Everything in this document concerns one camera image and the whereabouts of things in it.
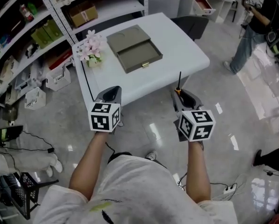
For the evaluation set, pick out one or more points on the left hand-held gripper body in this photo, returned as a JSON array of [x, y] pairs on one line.
[[102, 118]]

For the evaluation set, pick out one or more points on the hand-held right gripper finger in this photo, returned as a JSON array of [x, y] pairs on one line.
[[176, 102], [196, 100]]

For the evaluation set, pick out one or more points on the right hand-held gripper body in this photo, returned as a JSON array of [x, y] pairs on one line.
[[197, 125]]

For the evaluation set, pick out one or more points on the grey drawer box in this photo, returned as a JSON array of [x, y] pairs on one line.
[[132, 43]]

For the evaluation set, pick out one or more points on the person's left forearm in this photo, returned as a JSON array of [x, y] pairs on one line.
[[92, 162]]

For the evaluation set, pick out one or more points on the person's right forearm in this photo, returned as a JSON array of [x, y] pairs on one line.
[[197, 171]]

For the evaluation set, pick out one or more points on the red flat box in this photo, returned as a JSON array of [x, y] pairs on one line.
[[59, 60]]

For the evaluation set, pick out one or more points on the olive green box pair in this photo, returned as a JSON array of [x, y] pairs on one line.
[[47, 34]]

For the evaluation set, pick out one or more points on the brown cardboard box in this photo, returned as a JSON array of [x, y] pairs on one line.
[[83, 14]]

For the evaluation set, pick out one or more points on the white plastic crate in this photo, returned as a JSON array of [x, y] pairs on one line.
[[58, 78], [35, 99]]

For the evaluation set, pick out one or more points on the pink flowers in white pot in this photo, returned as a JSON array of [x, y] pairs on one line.
[[92, 46]]

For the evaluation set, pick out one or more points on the person's white shoe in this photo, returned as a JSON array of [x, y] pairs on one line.
[[151, 155]]

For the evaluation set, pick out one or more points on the white power strip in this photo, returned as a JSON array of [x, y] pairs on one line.
[[230, 188]]

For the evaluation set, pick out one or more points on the dark grey chair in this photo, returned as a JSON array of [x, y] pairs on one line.
[[190, 25]]

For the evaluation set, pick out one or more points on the person's white shirt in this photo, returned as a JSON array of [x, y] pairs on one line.
[[134, 190]]

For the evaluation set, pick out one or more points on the white metal shelving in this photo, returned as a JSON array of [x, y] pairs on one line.
[[120, 7]]

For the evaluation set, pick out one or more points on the white metal cabinet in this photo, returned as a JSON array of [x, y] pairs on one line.
[[165, 1]]

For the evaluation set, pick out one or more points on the black plastic stool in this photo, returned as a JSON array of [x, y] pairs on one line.
[[20, 190]]

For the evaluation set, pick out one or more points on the green bottle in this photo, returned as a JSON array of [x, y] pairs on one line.
[[32, 8]]

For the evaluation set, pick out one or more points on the red soda bottle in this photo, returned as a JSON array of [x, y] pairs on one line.
[[26, 13]]

